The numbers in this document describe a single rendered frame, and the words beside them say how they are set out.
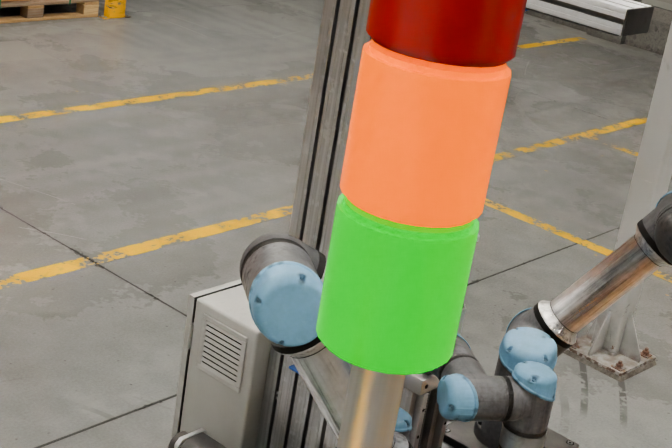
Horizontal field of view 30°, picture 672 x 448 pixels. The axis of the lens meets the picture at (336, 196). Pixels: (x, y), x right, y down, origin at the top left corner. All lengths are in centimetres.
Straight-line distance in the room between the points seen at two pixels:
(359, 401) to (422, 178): 9
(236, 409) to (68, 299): 281
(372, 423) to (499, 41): 15
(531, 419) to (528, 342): 51
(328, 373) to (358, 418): 151
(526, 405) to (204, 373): 82
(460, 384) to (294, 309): 35
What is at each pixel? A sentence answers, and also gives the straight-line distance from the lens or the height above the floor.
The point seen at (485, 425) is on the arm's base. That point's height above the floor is 108.
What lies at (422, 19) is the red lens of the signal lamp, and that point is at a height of 228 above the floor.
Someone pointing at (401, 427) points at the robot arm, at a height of 127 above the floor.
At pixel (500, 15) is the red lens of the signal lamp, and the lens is 40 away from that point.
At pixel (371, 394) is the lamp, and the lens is 45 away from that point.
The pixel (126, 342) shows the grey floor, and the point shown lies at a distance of 508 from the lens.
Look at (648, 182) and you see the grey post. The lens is 539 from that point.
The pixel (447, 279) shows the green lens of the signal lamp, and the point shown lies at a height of 220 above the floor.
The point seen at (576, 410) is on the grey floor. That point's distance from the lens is 519.
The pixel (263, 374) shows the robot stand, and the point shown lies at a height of 113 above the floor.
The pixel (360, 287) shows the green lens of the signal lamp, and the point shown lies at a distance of 42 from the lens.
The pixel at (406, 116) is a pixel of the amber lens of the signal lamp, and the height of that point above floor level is 225.
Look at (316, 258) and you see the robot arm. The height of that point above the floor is 157.
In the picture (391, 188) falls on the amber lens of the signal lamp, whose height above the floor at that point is 223.
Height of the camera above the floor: 236
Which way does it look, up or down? 20 degrees down
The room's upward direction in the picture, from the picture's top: 9 degrees clockwise
